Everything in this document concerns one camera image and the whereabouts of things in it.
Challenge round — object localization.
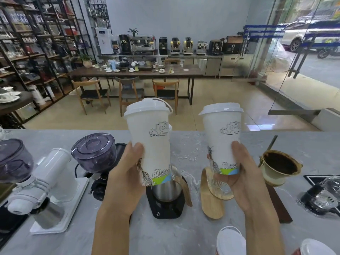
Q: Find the person's left hand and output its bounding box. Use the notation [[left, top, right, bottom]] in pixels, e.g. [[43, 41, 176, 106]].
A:
[[106, 142, 145, 219]]

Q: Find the person's right hand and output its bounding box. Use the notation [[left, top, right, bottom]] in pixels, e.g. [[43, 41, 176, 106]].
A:
[[214, 141, 267, 213]]

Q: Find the white paper cup with lid tab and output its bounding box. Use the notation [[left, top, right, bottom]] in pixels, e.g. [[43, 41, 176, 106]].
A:
[[123, 97, 174, 187]]

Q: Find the person's right forearm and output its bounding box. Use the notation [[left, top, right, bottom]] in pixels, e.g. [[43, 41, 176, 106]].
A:
[[244, 203, 290, 255]]

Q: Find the person's left forearm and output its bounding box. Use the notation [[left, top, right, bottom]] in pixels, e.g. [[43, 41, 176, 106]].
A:
[[92, 201, 133, 255]]

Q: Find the thin metal stirrer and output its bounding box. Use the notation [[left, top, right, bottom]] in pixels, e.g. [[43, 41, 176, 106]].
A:
[[258, 135, 278, 168]]

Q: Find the ceramic dripper with coffee grounds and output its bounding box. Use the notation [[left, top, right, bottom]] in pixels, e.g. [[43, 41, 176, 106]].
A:
[[259, 150, 303, 187]]

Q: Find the black grinder base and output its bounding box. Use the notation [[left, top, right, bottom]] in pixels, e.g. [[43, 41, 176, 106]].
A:
[[75, 142, 128, 202]]

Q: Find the black digital scale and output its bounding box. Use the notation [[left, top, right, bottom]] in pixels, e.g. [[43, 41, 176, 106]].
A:
[[145, 180, 186, 220]]

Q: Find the dark wooden dripper stand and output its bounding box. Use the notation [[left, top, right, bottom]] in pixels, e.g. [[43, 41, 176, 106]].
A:
[[266, 183, 293, 224]]

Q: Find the wooden chair with grey back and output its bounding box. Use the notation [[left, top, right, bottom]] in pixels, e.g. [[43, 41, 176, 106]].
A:
[[114, 76, 145, 117]]

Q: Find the wooden chair with black seat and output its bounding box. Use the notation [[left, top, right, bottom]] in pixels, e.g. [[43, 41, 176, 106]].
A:
[[71, 79, 112, 115], [152, 79, 181, 115]]

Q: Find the black rubber mat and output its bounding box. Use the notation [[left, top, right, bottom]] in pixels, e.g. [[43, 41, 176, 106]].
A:
[[303, 174, 340, 190]]

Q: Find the long dark wooden table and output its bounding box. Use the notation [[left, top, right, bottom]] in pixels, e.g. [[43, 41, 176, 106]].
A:
[[67, 64, 204, 106]]

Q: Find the white coffee grinder with purple hopper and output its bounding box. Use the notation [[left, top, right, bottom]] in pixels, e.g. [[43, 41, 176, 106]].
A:
[[7, 133, 117, 235]]

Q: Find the group of cups and teaware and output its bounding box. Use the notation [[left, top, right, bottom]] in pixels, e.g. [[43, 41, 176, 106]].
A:
[[94, 60, 176, 75]]

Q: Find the clear glass server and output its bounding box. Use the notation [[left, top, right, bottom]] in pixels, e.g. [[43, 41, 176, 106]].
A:
[[297, 176, 340, 217]]

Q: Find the stainless steel counter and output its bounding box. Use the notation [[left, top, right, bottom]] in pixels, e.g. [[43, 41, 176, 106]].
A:
[[97, 52, 256, 78]]

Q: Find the potted plant in brown pot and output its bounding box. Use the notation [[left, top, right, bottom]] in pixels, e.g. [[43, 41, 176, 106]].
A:
[[79, 53, 94, 68]]

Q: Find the glass door with blue stripes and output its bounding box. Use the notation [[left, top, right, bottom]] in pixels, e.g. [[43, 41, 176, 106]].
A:
[[242, 0, 340, 116]]

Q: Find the row of espresso machines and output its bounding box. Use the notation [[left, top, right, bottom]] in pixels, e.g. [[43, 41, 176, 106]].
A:
[[112, 34, 249, 56]]

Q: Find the coffee grinder with grey hopper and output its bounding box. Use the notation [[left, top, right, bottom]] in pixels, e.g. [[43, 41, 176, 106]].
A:
[[0, 138, 34, 184]]

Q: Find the round dark wooden table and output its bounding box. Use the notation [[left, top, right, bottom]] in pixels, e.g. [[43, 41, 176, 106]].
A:
[[0, 87, 34, 116]]

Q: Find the parked motorbike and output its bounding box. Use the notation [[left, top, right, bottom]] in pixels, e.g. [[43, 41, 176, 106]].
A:
[[317, 44, 340, 59]]

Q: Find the white car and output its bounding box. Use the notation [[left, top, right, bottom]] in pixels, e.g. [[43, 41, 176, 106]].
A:
[[280, 19, 340, 53]]

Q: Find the black tray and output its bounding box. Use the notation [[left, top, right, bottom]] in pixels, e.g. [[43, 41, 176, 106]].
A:
[[0, 200, 29, 248]]

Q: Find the black metal display shelving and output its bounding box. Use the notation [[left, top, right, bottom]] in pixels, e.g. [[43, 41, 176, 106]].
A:
[[0, 0, 94, 129]]

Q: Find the steel pitcher with wooden handle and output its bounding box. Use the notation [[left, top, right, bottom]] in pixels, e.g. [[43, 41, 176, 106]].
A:
[[152, 165, 193, 207]]

